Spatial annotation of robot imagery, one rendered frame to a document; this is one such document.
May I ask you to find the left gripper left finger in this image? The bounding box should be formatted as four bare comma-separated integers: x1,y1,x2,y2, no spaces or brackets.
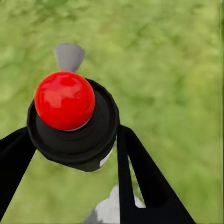
0,127,37,221

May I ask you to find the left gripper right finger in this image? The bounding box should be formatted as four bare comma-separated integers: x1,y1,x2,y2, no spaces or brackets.
117,125,196,224

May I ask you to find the pesticide atomizer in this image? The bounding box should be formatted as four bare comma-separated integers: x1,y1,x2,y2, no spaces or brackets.
27,42,121,172

